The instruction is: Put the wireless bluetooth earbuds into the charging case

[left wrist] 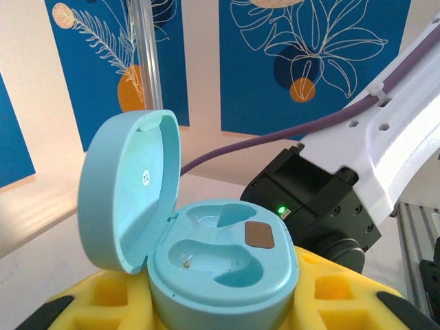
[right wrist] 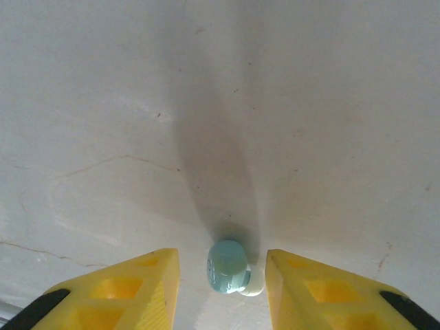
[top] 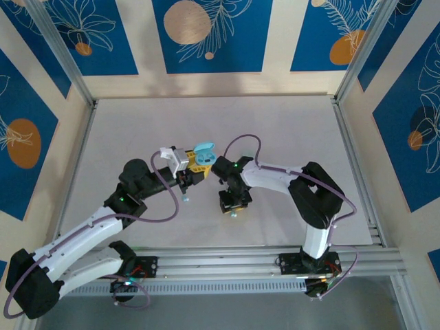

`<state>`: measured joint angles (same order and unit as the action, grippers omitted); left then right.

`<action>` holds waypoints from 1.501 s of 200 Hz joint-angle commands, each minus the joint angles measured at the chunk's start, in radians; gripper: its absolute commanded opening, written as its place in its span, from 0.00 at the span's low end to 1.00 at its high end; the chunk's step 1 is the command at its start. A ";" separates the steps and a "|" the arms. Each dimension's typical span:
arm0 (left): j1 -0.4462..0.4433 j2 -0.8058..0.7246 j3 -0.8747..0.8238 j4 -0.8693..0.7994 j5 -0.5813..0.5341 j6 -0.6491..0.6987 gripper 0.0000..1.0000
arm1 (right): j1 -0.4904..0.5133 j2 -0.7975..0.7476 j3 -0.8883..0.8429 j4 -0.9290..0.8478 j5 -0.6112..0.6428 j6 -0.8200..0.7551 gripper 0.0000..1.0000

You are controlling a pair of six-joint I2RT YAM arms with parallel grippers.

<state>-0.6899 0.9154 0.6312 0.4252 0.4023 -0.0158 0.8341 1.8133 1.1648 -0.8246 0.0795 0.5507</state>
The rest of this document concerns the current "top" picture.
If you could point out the light teal earbud charging case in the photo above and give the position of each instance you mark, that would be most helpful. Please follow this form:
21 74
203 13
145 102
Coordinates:
205 158

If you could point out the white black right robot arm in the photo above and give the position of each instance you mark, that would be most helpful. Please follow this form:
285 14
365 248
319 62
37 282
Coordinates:
271 177

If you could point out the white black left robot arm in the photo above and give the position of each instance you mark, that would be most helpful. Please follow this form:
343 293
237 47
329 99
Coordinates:
82 233

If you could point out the control circuit board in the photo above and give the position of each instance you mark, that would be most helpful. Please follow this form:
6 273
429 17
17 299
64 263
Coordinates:
316 287
123 287

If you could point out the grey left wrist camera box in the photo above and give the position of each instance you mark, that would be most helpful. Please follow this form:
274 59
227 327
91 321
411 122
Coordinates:
179 159

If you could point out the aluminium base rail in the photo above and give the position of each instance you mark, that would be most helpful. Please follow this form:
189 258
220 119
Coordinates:
220 261

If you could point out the aluminium table side rail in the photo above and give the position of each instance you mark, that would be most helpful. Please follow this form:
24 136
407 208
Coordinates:
347 137
77 161

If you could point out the aluminium frame post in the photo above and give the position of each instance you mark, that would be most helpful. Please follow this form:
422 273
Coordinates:
362 51
62 55

